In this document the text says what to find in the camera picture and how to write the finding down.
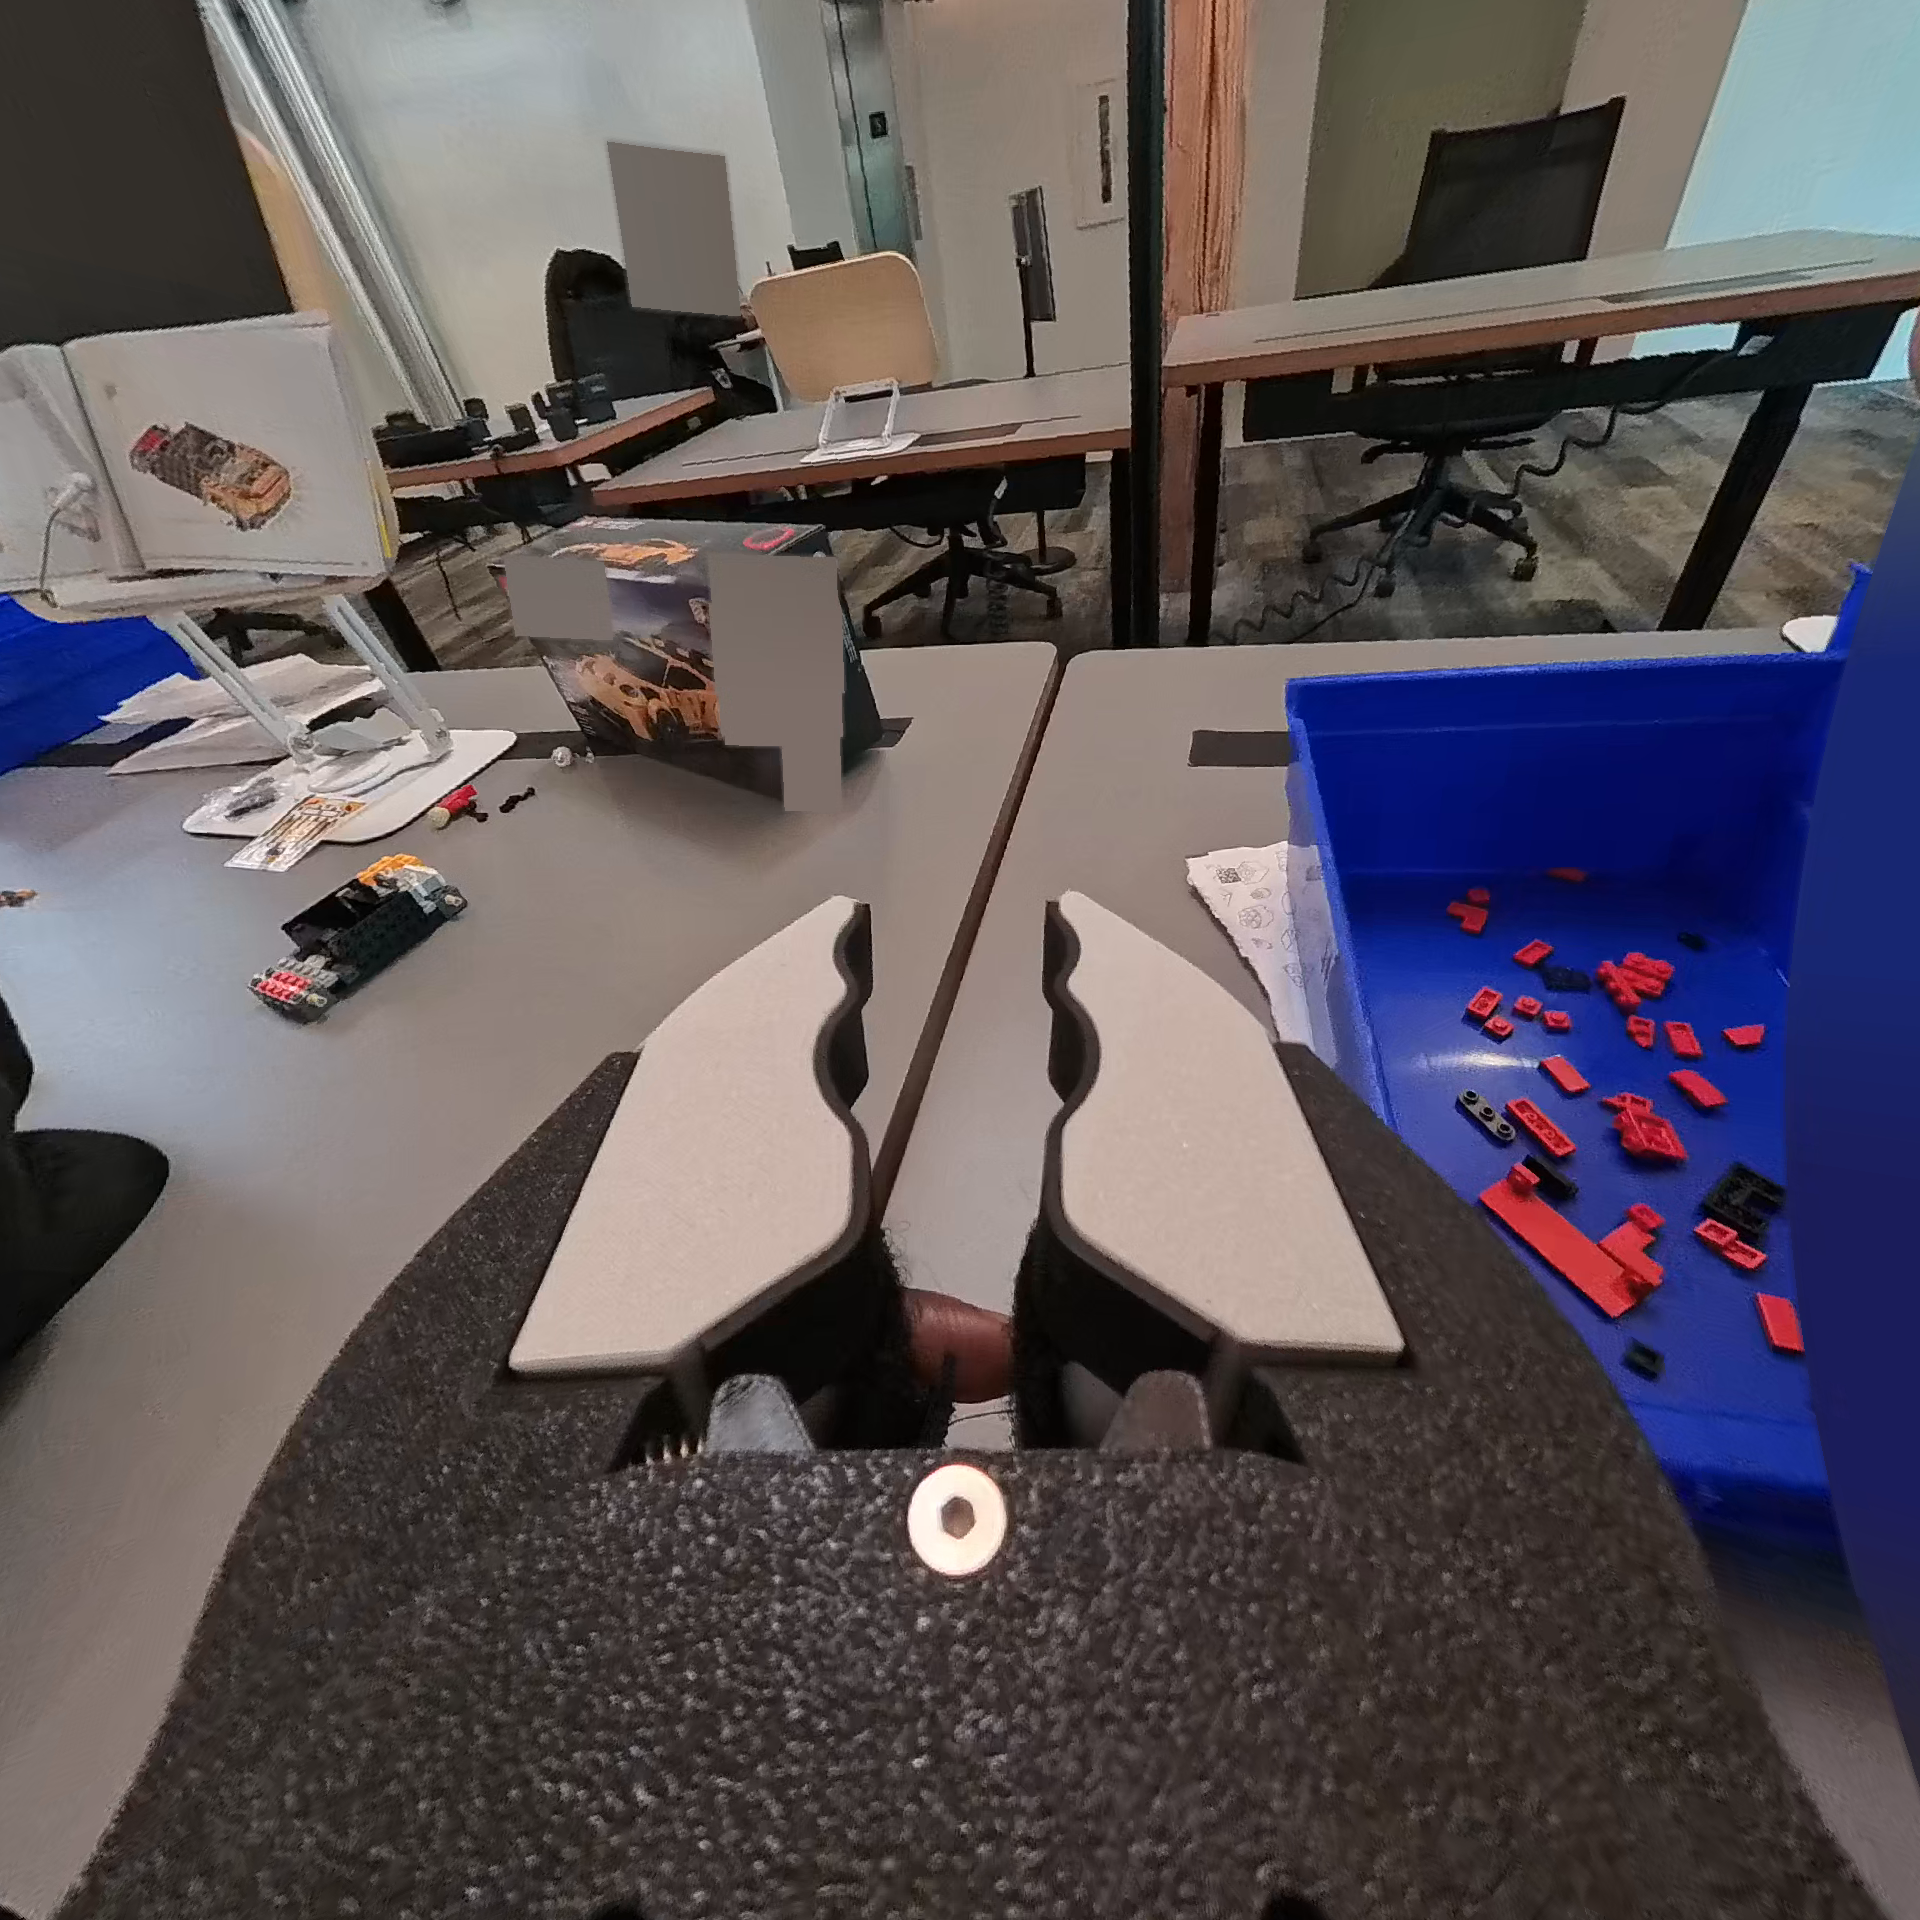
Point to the blue plastic object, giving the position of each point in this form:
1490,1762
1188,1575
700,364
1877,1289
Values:
61,675

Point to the wooden edged desk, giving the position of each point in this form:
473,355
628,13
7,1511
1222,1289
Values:
603,437

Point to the metal book stand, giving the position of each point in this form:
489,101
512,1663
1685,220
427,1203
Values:
376,738

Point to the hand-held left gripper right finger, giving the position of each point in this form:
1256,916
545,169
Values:
1219,1203

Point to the instruction booklet orange car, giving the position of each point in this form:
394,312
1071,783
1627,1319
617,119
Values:
302,390

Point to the white paper sheet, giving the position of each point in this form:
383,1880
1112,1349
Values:
1262,916
212,714
404,795

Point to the white desk stand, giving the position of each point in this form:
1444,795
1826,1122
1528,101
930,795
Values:
871,445

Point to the black pole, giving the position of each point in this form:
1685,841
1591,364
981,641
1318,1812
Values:
1142,302

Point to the wooden pillar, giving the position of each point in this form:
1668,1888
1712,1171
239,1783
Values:
1205,154

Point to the pile of red lego pieces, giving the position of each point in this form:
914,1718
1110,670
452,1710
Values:
1562,1240

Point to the small black lego chassis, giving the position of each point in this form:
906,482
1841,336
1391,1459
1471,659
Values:
366,929

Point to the wooden desk black frame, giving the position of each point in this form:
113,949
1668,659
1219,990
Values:
1501,302

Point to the white round object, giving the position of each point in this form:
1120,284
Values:
1807,638

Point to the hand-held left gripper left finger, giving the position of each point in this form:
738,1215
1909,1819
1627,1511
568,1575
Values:
688,1203

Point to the grey office desk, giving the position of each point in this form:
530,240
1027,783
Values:
896,437

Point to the black desk equipment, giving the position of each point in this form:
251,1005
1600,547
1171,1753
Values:
571,399

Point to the black lego set box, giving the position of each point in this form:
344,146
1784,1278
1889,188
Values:
648,689

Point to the clear plastic bag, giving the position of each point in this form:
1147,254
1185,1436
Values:
292,837

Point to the person's left hand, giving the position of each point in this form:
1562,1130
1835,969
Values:
965,1343

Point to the blue plastic bin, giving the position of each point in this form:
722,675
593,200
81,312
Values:
1412,898

